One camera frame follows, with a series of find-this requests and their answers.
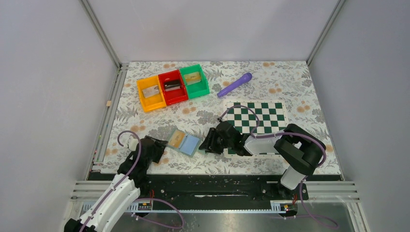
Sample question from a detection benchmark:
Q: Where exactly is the purple plastic tube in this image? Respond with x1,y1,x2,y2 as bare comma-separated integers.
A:
217,73,253,98

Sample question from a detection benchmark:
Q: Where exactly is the green plastic bin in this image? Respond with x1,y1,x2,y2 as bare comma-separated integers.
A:
179,64,210,99

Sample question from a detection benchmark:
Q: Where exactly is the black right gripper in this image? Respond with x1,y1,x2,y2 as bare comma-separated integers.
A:
199,127,234,155

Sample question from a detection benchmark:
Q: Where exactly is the silver card stack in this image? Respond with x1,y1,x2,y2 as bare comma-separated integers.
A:
142,85,160,98

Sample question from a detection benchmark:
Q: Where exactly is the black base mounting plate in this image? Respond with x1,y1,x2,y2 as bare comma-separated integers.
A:
119,174,309,211

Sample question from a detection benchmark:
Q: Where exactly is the red plastic bin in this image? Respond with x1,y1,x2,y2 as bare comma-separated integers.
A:
159,70,188,106

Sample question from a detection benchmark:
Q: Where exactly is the green white chessboard mat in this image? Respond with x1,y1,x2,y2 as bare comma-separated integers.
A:
223,101,291,159

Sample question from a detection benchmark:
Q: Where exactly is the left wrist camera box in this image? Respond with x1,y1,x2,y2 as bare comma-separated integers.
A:
127,138,139,151

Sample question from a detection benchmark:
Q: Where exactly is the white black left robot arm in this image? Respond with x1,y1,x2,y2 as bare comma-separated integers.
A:
63,136,168,232

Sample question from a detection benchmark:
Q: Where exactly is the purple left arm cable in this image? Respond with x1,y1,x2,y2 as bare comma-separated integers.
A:
78,130,186,232

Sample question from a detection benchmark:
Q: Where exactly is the yellow plastic bin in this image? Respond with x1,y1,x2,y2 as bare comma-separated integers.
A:
136,75,166,112

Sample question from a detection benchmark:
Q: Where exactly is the gold card stack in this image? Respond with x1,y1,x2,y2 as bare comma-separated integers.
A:
183,72,202,86

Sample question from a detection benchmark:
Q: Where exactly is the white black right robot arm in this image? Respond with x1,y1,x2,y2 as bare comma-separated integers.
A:
199,121,326,199

